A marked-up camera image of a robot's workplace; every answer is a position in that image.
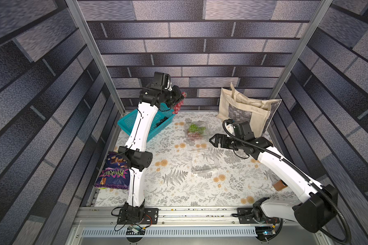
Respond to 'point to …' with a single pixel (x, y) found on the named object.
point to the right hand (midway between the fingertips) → (215, 139)
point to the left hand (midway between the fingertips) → (186, 94)
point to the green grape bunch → (193, 127)
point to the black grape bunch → (162, 120)
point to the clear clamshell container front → (200, 123)
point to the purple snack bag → (116, 174)
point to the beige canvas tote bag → (233, 105)
